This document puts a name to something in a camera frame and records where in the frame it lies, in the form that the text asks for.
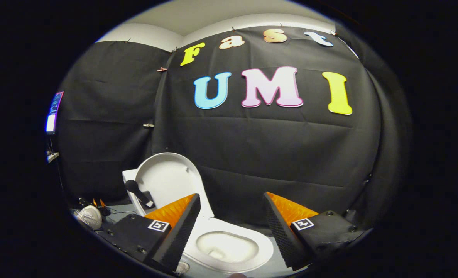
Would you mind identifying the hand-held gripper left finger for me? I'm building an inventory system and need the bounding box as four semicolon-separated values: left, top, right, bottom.
105;193;201;273

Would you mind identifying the white toilet bowl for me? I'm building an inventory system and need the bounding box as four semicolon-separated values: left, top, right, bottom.
175;216;274;275

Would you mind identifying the black backdrop cloth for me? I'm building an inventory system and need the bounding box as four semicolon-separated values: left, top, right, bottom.
55;25;412;228

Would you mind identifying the orange handled tool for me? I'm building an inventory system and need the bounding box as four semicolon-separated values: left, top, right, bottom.
92;198;112;216

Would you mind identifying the white sneaker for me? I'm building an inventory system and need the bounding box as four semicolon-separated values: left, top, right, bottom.
74;205;103;231

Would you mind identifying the black round lid knob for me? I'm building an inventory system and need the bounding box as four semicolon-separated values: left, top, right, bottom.
125;180;155;209

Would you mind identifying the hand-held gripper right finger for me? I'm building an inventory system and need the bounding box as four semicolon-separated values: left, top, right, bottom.
264;192;368;271

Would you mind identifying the glowing screen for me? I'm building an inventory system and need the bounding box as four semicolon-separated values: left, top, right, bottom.
46;91;64;135

